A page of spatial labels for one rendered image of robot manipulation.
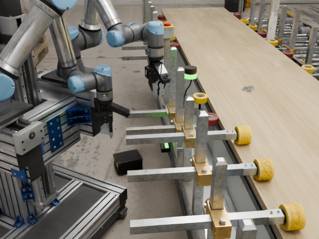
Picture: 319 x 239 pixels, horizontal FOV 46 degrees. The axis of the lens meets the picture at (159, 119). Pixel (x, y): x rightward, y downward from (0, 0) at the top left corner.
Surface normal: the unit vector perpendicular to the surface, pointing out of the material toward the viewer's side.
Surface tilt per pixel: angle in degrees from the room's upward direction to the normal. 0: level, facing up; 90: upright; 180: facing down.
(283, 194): 0
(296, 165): 0
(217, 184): 90
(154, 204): 0
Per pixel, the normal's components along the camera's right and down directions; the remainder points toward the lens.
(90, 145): 0.00, -0.88
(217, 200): 0.11, 0.46
